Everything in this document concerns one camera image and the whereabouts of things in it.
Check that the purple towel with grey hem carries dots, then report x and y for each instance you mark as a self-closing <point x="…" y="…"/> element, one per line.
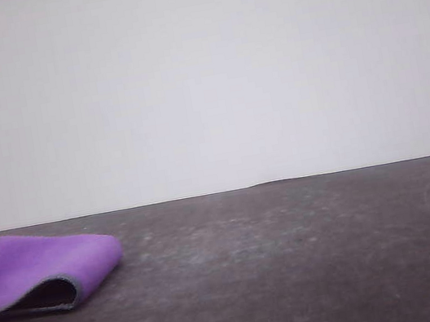
<point x="41" y="260"/>

